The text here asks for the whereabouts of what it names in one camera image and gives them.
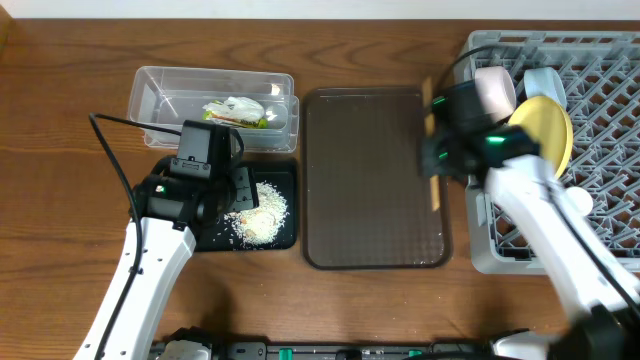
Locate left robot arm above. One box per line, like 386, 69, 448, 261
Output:
76, 120, 259, 359

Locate dark brown serving tray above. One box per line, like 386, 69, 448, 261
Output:
302, 87, 452, 270

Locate light blue bowl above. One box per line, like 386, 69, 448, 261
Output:
523, 67, 568, 109

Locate left black cable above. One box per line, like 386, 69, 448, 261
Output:
87, 112, 182, 360

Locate black plastic tray bin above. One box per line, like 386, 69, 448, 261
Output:
196, 161, 297, 252

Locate green snack wrapper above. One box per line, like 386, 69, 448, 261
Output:
202, 97, 268, 129

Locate pale green cup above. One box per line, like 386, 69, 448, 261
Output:
565, 186, 594, 217

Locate white napkin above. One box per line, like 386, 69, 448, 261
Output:
203, 97, 265, 122

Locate rice food scraps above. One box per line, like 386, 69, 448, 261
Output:
224, 182, 289, 245

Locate pink bowl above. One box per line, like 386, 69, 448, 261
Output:
474, 66, 516, 122

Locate grey dishwasher rack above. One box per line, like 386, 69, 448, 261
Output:
454, 30, 639, 272

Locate yellow plate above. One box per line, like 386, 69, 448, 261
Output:
508, 96, 574, 179

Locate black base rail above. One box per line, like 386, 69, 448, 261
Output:
147, 327, 494, 360

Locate clear plastic bin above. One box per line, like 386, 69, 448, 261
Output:
127, 66, 299, 153

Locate right black cable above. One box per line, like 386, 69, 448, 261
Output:
437, 44, 501, 96

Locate black cable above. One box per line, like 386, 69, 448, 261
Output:
437, 44, 501, 96
87, 112, 182, 360

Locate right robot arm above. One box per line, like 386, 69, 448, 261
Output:
420, 81, 639, 360

